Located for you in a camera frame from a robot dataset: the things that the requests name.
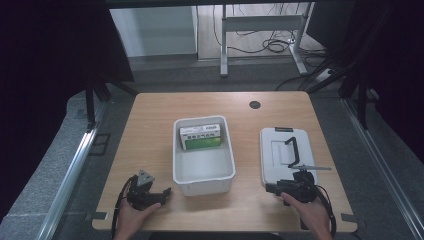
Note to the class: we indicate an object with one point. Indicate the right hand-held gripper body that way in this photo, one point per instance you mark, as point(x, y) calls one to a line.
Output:
point(301, 186)

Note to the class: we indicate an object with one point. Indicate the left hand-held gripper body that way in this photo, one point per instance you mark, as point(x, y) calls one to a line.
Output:
point(140, 195)

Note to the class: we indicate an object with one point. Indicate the white plastic bin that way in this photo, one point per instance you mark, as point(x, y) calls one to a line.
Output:
point(203, 166)

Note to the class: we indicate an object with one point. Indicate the green and white box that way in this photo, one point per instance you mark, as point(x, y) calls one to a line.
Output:
point(200, 137)

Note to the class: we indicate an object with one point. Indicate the person's left hand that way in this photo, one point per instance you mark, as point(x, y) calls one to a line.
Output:
point(133, 218)

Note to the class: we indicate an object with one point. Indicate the person's right hand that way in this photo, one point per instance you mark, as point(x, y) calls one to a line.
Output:
point(308, 215)

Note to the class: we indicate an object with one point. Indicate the black table grommet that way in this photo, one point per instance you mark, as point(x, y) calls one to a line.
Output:
point(255, 104)

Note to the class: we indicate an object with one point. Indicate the black tripod stand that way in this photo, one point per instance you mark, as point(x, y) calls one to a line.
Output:
point(361, 96)
point(90, 100)

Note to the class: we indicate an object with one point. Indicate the white power strip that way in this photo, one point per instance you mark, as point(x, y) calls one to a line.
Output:
point(324, 75)

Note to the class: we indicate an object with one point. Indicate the white cabinet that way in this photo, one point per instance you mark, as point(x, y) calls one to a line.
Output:
point(156, 31)

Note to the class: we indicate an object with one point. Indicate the grey table bracket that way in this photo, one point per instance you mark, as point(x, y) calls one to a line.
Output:
point(349, 217)
point(97, 215)

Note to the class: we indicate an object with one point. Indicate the aluminium rail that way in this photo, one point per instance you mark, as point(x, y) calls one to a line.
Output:
point(383, 173)
point(68, 183)

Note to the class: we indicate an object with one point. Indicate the white metal desk frame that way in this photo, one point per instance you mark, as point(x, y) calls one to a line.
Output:
point(260, 22)

